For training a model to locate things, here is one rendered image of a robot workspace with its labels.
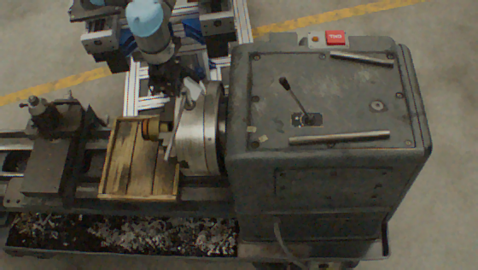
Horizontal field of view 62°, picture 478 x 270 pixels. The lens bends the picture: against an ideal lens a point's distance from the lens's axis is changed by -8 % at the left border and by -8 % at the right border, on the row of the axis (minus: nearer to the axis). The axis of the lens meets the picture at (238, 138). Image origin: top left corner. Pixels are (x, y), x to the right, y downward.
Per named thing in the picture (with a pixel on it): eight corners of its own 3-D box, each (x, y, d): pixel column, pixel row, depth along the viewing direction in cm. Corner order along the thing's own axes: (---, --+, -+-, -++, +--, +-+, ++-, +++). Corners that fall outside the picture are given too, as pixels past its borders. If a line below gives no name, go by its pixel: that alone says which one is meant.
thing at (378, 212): (354, 190, 241) (386, 101, 167) (361, 271, 216) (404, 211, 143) (251, 190, 247) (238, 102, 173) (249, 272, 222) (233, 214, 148)
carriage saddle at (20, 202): (96, 110, 178) (90, 102, 172) (72, 213, 154) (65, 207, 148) (35, 113, 180) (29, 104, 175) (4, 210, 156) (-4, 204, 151)
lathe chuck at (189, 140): (220, 110, 163) (207, 61, 135) (215, 189, 149) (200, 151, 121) (196, 111, 164) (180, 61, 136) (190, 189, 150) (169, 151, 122)
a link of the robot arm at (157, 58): (142, 28, 95) (176, 28, 94) (148, 40, 99) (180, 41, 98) (134, 54, 92) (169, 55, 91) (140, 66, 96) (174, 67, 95)
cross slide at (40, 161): (86, 103, 172) (82, 96, 169) (62, 198, 150) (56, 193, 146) (51, 104, 174) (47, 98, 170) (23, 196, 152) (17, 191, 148)
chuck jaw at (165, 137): (191, 130, 139) (187, 159, 131) (194, 140, 142) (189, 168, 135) (159, 131, 140) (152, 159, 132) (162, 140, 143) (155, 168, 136)
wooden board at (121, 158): (188, 120, 171) (185, 114, 167) (178, 202, 152) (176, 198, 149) (117, 120, 174) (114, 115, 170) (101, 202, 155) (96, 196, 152)
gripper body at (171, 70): (152, 97, 106) (138, 70, 95) (159, 69, 110) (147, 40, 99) (181, 99, 105) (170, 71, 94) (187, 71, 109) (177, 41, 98)
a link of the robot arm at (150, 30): (166, -9, 85) (153, 22, 81) (177, 26, 94) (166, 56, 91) (131, -10, 86) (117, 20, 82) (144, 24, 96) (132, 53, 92)
